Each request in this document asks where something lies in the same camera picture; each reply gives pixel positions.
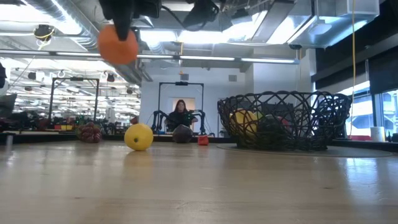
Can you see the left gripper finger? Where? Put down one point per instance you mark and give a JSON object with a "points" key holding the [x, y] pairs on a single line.
{"points": [[124, 25]]}

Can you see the orange fruit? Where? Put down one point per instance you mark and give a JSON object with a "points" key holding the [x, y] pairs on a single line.
{"points": [[109, 49]]}

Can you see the yellow lemon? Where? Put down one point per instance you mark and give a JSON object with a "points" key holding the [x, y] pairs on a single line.
{"points": [[138, 137]]}

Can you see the dark purple fruit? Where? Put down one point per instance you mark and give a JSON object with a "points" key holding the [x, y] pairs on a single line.
{"points": [[182, 134]]}

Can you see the yellow starfruit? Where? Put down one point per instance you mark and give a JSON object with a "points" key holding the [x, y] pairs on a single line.
{"points": [[244, 123]]}

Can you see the dark green avocado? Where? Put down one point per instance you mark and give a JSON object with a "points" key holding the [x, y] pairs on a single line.
{"points": [[269, 129]]}

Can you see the background black robot arm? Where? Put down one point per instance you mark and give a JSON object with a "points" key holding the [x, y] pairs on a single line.
{"points": [[157, 119], [200, 119]]}

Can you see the long ceiling light bar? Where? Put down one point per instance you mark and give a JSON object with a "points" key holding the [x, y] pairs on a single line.
{"points": [[202, 58]]}

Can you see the person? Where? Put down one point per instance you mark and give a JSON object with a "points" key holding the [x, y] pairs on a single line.
{"points": [[180, 116]]}

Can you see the dark red grape bunch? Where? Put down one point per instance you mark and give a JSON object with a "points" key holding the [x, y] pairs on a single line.
{"points": [[89, 133]]}

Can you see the small orange-red pepper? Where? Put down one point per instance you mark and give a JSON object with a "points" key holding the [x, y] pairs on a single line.
{"points": [[203, 140]]}

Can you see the white paper roll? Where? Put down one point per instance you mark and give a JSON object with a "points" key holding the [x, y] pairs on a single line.
{"points": [[377, 133]]}

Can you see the silver ventilation duct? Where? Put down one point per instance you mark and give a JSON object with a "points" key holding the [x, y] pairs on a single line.
{"points": [[87, 34]]}

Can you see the black gantry frame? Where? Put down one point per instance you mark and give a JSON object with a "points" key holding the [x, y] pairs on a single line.
{"points": [[74, 79], [181, 83]]}

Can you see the black ceiling camera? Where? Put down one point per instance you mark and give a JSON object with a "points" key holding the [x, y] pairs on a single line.
{"points": [[43, 31]]}

